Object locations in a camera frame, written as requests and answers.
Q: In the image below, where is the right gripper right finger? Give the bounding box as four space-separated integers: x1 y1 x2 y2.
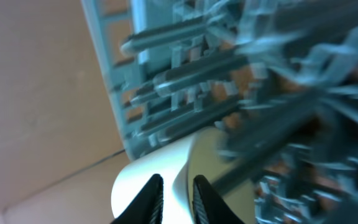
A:
192 175 244 224

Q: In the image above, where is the white cup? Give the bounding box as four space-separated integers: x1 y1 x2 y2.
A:
111 128 256 223

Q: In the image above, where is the grey dishwasher rack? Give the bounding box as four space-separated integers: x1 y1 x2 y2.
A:
82 0 358 223

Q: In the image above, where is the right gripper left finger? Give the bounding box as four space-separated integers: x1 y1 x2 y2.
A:
111 174 163 224

